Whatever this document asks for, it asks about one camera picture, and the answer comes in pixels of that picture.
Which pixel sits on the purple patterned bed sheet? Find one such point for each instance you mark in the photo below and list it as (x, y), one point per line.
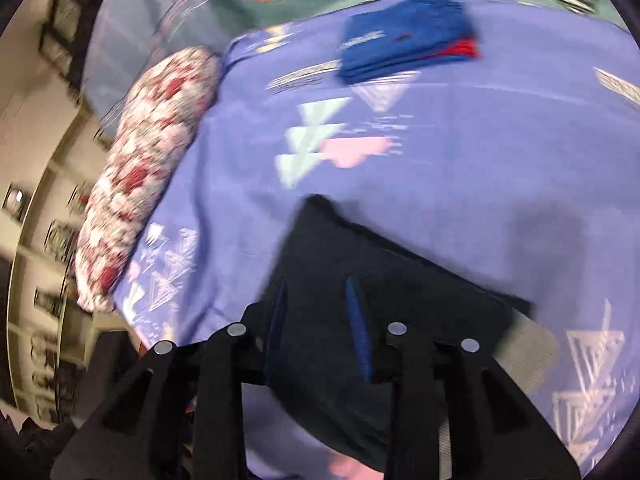
(518, 170)

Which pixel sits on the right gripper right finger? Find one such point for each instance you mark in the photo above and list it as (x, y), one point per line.
(494, 431)

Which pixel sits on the plaid purple sheet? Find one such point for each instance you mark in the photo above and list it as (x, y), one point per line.
(130, 36)

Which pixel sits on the dark navy pants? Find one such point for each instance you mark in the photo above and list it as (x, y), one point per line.
(322, 322)

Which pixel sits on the floral bolster pillow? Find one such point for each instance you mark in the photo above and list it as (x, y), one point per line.
(158, 124)

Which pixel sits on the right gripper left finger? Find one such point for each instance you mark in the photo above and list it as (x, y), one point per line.
(178, 412)

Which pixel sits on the blue folded garment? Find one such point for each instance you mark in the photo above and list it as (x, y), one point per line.
(408, 35)

